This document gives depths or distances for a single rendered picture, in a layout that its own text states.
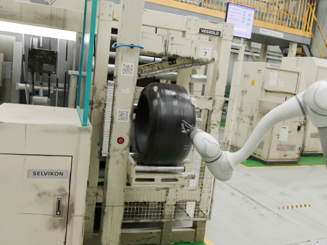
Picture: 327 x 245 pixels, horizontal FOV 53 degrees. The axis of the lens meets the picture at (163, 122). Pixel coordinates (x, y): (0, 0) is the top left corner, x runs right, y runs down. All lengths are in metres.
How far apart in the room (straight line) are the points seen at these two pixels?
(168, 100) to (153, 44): 0.52
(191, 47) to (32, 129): 1.47
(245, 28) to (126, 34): 4.42
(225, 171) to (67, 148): 0.79
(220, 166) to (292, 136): 5.38
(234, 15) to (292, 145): 2.81
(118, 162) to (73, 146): 0.84
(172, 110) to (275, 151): 4.94
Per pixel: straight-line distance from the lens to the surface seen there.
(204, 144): 1.57
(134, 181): 2.08
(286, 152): 6.99
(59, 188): 1.36
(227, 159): 1.66
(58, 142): 1.31
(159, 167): 2.12
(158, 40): 2.37
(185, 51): 2.43
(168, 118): 1.94
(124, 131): 2.08
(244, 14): 6.29
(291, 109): 1.56
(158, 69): 2.50
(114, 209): 2.24
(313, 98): 1.34
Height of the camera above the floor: 1.50
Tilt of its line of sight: 8 degrees down
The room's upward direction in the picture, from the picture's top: 7 degrees clockwise
